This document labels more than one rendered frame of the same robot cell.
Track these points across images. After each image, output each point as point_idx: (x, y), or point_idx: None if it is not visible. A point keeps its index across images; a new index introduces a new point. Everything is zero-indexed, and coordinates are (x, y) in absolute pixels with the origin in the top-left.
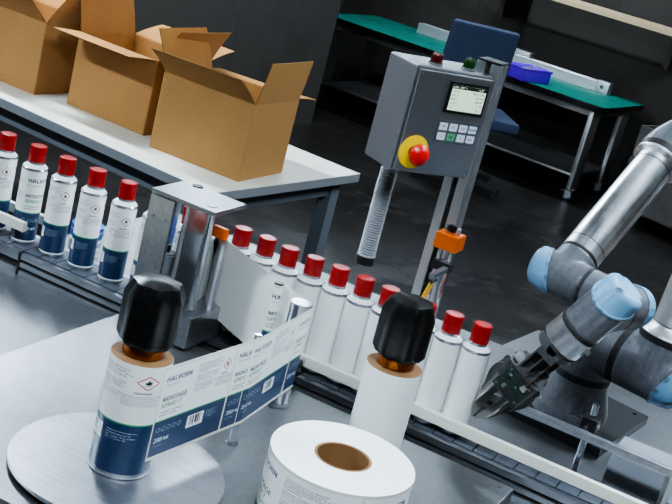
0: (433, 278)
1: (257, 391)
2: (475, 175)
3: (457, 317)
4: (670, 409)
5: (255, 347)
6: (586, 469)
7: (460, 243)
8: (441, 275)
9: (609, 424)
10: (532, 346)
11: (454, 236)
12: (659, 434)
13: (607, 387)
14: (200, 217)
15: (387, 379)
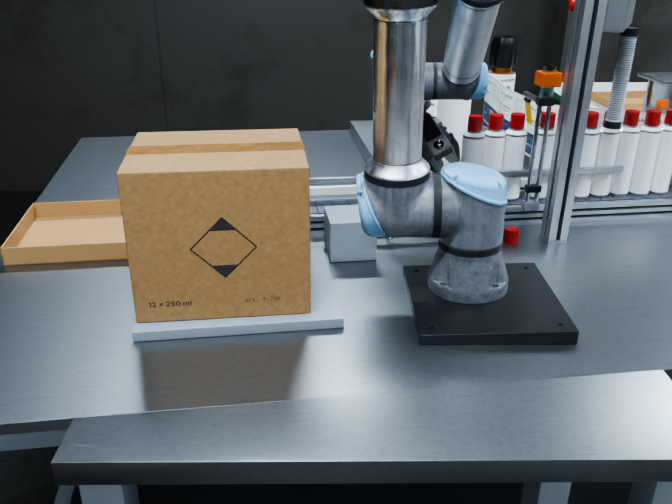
0: (523, 94)
1: (507, 127)
2: (579, 29)
3: (491, 113)
4: (430, 400)
5: (504, 91)
6: (396, 258)
7: (537, 76)
8: (558, 122)
9: (429, 296)
10: (658, 400)
11: (541, 70)
12: (396, 339)
13: (438, 245)
14: (663, 89)
15: None
